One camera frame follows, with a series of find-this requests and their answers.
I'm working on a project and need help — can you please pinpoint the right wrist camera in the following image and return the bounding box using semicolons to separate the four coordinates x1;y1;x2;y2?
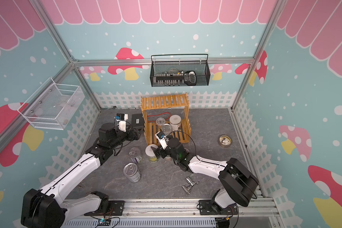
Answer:
155;130;169;150

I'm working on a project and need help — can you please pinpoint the black network switch box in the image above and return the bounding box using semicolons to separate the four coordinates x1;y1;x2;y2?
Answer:
131;113;145;132

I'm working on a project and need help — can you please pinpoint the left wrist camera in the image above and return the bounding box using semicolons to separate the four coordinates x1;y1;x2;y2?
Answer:
115;114;128;132

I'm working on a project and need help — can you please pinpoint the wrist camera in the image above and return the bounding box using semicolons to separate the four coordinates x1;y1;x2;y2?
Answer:
155;130;169;150
115;114;128;132

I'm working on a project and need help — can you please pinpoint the white wire wall basket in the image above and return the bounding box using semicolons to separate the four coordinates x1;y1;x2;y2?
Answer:
17;78;85;130

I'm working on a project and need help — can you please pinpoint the white-label jar with lid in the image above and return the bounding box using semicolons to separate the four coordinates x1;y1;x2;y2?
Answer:
169;115;182;131

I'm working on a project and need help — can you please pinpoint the clear plastic cup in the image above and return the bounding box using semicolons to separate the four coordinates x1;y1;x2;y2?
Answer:
156;117;166;127

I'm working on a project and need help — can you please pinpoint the purple-label tin can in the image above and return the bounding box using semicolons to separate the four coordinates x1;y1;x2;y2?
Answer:
129;147;143;163

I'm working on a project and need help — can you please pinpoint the metal faucet piece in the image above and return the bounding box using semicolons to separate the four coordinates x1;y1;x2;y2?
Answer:
182;174;199;195

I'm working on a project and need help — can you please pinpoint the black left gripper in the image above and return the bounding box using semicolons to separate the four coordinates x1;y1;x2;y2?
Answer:
109;124;144;149

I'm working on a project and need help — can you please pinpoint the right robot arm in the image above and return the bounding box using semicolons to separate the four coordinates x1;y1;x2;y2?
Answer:
153;137;259;214

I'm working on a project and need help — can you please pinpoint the yellow seed jar white lid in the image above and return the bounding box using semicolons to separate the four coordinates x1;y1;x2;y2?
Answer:
145;144;158;163

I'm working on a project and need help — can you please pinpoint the small green circuit board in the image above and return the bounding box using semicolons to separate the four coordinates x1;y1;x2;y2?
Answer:
97;218;111;227

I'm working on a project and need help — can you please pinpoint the red ethernet cable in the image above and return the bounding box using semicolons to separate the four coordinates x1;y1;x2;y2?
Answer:
147;112;172;123

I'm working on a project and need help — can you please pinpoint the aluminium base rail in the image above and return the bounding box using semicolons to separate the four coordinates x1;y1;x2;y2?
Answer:
63;198;284;228

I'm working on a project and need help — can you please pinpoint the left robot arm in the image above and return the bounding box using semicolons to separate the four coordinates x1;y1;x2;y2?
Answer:
21;121;140;228

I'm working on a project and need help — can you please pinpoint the black terminal strip in basket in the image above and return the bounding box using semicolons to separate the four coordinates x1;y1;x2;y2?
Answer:
151;71;197;86

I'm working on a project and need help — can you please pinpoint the small silver pull-tab can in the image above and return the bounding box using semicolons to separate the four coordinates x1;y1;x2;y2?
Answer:
161;123;173;136

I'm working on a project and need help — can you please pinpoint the black mesh wall basket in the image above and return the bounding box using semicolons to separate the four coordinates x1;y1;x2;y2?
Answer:
150;54;211;87

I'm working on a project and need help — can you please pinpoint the wooden two-tier shelf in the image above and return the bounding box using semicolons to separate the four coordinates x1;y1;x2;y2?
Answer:
141;94;192;145

